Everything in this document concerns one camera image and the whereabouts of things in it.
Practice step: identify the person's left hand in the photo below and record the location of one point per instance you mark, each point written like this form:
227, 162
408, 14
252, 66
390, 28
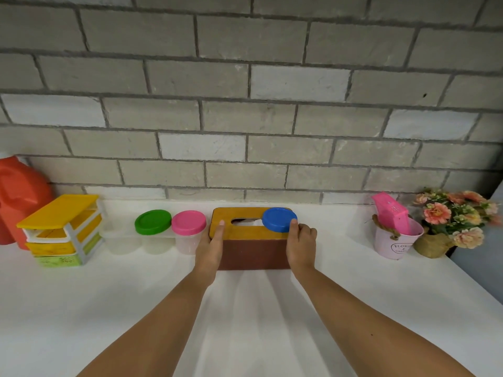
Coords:
210, 255

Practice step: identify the person's right hand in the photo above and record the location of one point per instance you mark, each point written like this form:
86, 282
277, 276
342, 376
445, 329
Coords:
302, 247

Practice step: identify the clear jar with blue lid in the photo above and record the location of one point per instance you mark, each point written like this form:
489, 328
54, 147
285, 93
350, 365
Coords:
277, 219

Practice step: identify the clear jar with pink lid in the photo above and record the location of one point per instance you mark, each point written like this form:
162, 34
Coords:
188, 223

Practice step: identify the brown tissue box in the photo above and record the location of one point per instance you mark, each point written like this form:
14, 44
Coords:
255, 255

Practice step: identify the clear jar with green lid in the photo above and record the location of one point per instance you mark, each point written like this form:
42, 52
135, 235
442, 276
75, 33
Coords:
152, 221

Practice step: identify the clear plastic jar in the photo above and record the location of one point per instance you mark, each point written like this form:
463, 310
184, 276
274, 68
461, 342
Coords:
122, 243

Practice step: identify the pink metal bucket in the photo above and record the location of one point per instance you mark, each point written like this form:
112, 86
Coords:
397, 247

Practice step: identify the artificial flowers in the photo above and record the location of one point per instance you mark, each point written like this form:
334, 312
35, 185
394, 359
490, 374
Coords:
436, 213

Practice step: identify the yellow mini drawer organizer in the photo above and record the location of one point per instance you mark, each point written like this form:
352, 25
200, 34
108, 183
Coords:
59, 210

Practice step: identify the orange plastic jug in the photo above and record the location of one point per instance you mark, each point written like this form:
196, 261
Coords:
23, 192

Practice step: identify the person's left forearm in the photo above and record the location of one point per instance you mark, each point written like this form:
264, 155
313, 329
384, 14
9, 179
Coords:
157, 333

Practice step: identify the person's right forearm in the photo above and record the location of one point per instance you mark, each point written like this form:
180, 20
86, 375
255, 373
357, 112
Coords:
373, 329

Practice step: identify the white countertop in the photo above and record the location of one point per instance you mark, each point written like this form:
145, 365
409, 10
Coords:
393, 302

